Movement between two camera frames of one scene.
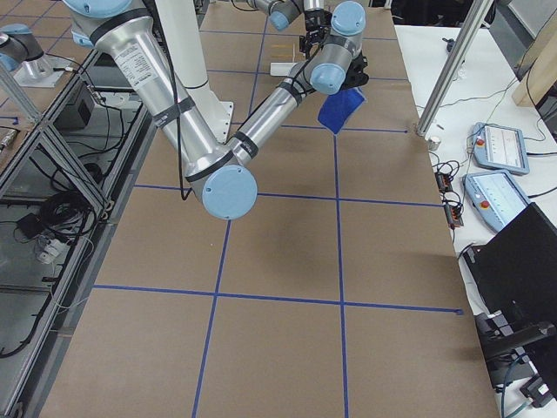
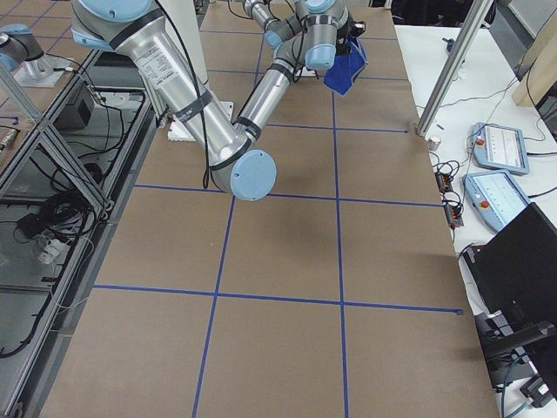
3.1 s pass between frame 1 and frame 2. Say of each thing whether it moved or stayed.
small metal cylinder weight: stayed
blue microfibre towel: moved
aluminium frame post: stayed
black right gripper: moved
